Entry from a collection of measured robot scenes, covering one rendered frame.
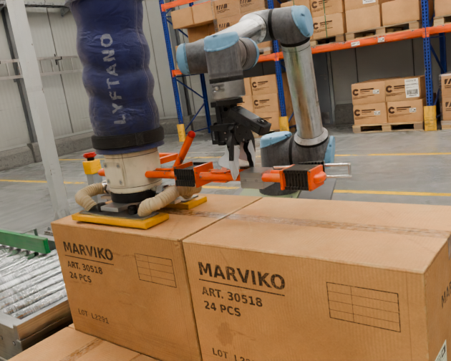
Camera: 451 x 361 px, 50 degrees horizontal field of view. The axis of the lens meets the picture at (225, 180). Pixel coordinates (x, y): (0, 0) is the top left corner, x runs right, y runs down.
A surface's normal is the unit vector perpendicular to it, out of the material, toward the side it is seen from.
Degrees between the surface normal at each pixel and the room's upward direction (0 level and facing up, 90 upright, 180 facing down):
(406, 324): 90
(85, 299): 90
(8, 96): 90
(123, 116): 80
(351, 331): 90
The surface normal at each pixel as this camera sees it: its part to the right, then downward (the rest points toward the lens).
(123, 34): 0.53, -0.11
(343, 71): -0.59, 0.25
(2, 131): 0.79, 0.02
